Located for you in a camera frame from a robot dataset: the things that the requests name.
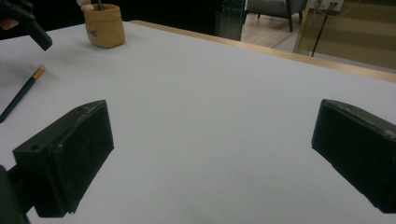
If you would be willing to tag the black cabinet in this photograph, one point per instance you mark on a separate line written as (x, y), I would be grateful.
(229, 18)

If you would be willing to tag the white table mat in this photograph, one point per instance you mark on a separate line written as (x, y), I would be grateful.
(202, 93)

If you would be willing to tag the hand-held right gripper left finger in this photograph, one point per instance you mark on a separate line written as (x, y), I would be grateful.
(71, 155)

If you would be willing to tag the grey armchair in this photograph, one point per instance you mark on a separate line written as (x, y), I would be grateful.
(274, 9)

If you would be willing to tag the beige wooden structure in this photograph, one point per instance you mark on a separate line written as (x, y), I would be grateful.
(358, 37)

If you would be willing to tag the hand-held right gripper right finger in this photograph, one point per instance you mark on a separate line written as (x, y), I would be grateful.
(358, 149)

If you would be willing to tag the tan pen holder with figurine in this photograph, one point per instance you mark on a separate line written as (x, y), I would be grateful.
(104, 28)

